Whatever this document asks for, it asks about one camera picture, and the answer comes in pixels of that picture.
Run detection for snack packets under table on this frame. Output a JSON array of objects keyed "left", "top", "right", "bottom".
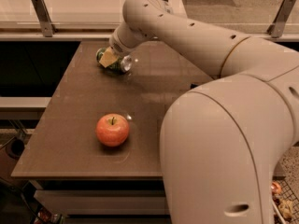
[{"left": 33, "top": 208, "right": 64, "bottom": 224}]

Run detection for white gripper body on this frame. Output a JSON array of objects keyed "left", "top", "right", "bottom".
[{"left": 109, "top": 22, "right": 147, "bottom": 57}]

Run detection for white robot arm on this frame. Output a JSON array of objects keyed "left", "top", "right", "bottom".
[{"left": 108, "top": 0, "right": 299, "bottom": 224}]

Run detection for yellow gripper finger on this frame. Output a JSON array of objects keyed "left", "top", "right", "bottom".
[{"left": 98, "top": 47, "right": 119, "bottom": 68}]

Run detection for blue snack bar wrapper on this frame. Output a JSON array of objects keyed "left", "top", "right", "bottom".
[{"left": 190, "top": 84, "right": 199, "bottom": 90}]

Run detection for red apple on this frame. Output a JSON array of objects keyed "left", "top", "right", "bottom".
[{"left": 95, "top": 114, "right": 130, "bottom": 147}]

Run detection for left metal railing bracket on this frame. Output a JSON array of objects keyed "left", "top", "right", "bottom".
[{"left": 31, "top": 0, "right": 55, "bottom": 37}]

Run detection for dark round bin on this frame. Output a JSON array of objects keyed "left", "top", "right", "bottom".
[{"left": 6, "top": 139, "right": 24, "bottom": 160}]

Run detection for wire basket with snacks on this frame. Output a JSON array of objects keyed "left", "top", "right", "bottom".
[{"left": 271, "top": 180, "right": 299, "bottom": 224}]

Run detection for green soda can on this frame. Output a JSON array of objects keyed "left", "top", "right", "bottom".
[{"left": 96, "top": 48, "right": 132, "bottom": 74}]

